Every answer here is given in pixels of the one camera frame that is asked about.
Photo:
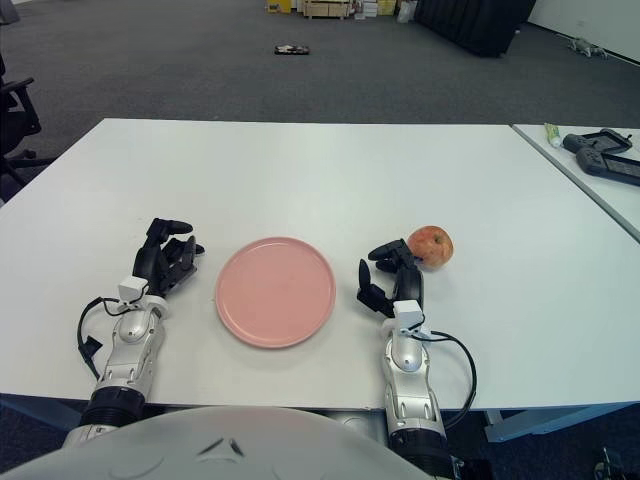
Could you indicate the red yellow apple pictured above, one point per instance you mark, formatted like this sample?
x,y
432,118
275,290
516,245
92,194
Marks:
x,y
435,247

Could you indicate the white cardboard boxes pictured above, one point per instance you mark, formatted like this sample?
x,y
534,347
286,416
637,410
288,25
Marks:
x,y
367,9

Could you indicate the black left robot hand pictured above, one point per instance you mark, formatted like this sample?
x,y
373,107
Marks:
x,y
150,260

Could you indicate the black office chair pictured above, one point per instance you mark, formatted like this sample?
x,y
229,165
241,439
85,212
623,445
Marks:
x,y
15,120

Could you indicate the wooden crate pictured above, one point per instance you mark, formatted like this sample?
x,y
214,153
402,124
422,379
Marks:
x,y
325,9

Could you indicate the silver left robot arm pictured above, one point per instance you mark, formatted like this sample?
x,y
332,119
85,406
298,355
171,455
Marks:
x,y
127,345

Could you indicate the green white tube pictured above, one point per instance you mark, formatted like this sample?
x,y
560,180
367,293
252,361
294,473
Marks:
x,y
552,134

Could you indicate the grey robot dog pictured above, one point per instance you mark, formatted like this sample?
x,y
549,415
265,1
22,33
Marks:
x,y
587,47

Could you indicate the pink round plate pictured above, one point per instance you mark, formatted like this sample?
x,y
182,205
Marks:
x,y
275,292

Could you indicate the white plastic bag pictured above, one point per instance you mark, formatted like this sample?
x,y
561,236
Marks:
x,y
406,12

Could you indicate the flat black tray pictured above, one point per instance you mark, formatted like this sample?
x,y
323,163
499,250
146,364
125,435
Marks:
x,y
292,49

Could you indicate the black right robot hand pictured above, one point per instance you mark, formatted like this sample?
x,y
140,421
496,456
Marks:
x,y
409,282

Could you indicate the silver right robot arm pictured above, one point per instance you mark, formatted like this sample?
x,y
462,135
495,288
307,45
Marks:
x,y
407,380

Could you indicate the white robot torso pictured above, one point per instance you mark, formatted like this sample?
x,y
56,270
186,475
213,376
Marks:
x,y
200,445

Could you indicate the black cabinet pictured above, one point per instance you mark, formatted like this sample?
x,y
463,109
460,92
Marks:
x,y
475,25

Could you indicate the pale yellow box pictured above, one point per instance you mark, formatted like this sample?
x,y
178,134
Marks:
x,y
387,6

